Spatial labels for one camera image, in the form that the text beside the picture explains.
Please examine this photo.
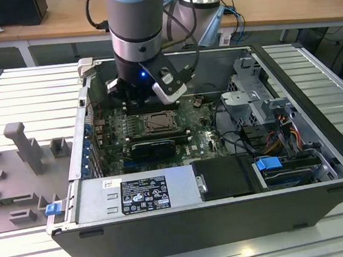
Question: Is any thin wire locking lever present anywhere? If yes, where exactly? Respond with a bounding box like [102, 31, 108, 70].
[143, 128, 181, 136]
[143, 110, 177, 118]

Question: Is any metal socket cover frame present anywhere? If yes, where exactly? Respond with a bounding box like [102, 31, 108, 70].
[142, 111, 181, 135]

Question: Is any CPU with silver top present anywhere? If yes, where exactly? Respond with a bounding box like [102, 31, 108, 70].
[148, 113, 174, 129]

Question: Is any black RAM slot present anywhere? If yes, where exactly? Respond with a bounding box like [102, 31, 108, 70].
[104, 134, 190, 149]
[126, 102, 180, 115]
[128, 129, 189, 141]

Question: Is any CPU socket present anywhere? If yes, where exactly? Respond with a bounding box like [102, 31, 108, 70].
[140, 109, 181, 137]

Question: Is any black graphics card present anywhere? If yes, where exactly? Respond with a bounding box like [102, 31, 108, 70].
[130, 138, 177, 163]

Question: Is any wooden desk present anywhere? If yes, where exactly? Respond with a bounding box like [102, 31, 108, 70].
[0, 0, 343, 60]

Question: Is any green motherboard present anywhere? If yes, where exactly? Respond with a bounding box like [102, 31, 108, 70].
[92, 94, 239, 178]

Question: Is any small white box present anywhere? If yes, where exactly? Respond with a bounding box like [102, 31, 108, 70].
[218, 32, 233, 46]

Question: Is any silver perforated drive cage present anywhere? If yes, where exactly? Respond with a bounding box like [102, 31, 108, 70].
[216, 53, 283, 130]

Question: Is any grey parts rack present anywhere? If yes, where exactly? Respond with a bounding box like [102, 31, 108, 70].
[0, 117, 80, 233]

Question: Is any silver power supply with label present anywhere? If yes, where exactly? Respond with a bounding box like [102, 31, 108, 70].
[71, 163, 205, 226]

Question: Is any black box on desk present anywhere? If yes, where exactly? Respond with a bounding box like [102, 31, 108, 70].
[0, 0, 50, 30]

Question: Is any black plastic shroud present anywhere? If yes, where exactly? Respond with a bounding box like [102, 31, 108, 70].
[189, 152, 272, 203]

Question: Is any blue latch clip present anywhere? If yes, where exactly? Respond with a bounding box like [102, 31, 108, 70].
[45, 202, 62, 216]

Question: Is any blue disk carrier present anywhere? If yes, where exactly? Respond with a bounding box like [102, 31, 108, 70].
[254, 154, 283, 173]

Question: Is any black PC case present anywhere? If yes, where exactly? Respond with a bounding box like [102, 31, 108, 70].
[30, 33, 343, 257]

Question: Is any hard disk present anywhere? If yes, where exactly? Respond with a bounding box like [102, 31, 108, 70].
[262, 164, 316, 189]

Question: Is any small silver wrist camera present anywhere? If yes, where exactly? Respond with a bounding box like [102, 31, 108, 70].
[105, 78, 120, 94]

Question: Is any silver case latch handle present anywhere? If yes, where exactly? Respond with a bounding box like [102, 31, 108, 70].
[76, 57, 97, 81]

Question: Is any white wrist camera on bracket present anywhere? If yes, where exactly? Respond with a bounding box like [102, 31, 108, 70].
[139, 57, 189, 107]

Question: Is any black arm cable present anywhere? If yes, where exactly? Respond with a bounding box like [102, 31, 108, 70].
[85, 0, 111, 33]

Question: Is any blue cable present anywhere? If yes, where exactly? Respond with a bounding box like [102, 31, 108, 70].
[223, 4, 247, 37]

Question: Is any silver disk bay frame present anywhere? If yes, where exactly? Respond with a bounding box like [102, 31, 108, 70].
[266, 93, 341, 188]

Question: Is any orange yellow wire bundle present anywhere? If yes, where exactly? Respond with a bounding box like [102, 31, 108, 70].
[264, 123, 302, 156]

